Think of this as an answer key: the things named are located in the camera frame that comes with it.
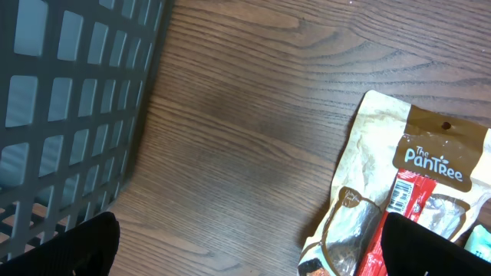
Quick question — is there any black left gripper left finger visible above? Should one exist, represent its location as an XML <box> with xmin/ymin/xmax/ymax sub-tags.
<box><xmin>1</xmin><ymin>212</ymin><xmax>120</xmax><ymax>276</ymax></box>

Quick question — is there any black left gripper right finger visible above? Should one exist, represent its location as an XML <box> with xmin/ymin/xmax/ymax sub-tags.
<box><xmin>381</xmin><ymin>212</ymin><xmax>490</xmax><ymax>276</ymax></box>

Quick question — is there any red white stick pack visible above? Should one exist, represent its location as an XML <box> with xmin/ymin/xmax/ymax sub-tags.
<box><xmin>357</xmin><ymin>169</ymin><xmax>437</xmax><ymax>276</ymax></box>

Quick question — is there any teal snack bag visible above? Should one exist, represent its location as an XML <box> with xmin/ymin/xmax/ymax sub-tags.
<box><xmin>464</xmin><ymin>225</ymin><xmax>491</xmax><ymax>262</ymax></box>

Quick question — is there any brown white snack pouch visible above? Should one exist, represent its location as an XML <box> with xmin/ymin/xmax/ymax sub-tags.
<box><xmin>297</xmin><ymin>90</ymin><xmax>490</xmax><ymax>275</ymax></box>

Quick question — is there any grey plastic basket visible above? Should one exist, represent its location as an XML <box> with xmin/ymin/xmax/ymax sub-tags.
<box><xmin>1</xmin><ymin>0</ymin><xmax>173</xmax><ymax>262</ymax></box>

